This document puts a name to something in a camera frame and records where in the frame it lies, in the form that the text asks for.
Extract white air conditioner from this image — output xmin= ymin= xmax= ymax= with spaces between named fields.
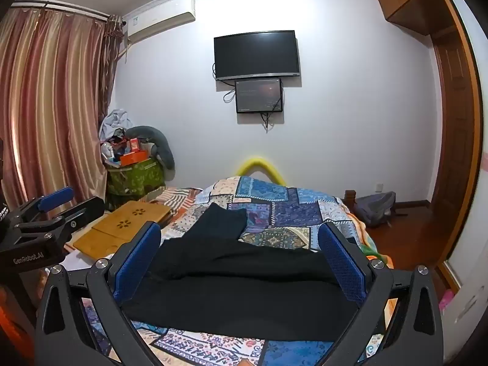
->
xmin=123 ymin=0 xmax=197 ymax=42

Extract grey pillow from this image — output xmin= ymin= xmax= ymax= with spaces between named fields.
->
xmin=126 ymin=125 xmax=176 ymax=172

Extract white sliding door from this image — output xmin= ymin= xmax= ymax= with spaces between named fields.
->
xmin=444 ymin=0 xmax=488 ymax=336

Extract wooden door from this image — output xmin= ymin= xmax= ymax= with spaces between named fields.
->
xmin=431 ymin=27 xmax=483 ymax=264

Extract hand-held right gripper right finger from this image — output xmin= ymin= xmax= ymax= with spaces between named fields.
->
xmin=317 ymin=221 xmax=445 ymax=366

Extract green patterned bag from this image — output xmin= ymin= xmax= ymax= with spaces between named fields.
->
xmin=105 ymin=156 xmax=166 ymax=210

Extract patchwork blanket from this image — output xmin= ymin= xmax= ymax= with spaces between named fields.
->
xmin=61 ymin=175 xmax=393 ymax=366

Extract bamboo lap table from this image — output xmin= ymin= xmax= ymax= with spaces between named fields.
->
xmin=72 ymin=200 xmax=172 ymax=254

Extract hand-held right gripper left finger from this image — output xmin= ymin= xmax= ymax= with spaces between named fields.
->
xmin=34 ymin=221 xmax=168 ymax=366

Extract curtain rod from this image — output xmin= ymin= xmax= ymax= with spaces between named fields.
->
xmin=9 ymin=2 xmax=115 ymax=18

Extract small black monitor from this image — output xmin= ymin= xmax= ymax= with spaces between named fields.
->
xmin=235 ymin=78 xmax=283 ymax=114

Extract wooden overhead cabinet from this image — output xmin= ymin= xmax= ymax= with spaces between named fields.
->
xmin=374 ymin=0 xmax=458 ymax=37

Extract orange box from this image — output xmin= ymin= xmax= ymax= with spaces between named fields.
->
xmin=119 ymin=150 xmax=149 ymax=167

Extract black wall television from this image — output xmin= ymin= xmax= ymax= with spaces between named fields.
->
xmin=213 ymin=30 xmax=302 ymax=81

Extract black pants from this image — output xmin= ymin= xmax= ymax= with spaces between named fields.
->
xmin=121 ymin=202 xmax=368 ymax=342

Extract yellow foam tube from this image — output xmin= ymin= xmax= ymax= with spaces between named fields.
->
xmin=234 ymin=156 xmax=285 ymax=187

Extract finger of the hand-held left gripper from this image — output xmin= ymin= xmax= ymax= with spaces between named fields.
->
xmin=8 ymin=186 xmax=76 ymax=229
xmin=19 ymin=196 xmax=105 ymax=242

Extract grey backpack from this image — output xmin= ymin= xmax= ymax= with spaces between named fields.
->
xmin=353 ymin=191 xmax=397 ymax=229

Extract striped curtain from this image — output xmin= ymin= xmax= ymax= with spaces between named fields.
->
xmin=0 ymin=5 xmax=126 ymax=214

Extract pile of clothes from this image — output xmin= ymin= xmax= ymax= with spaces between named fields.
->
xmin=99 ymin=109 xmax=134 ymax=142

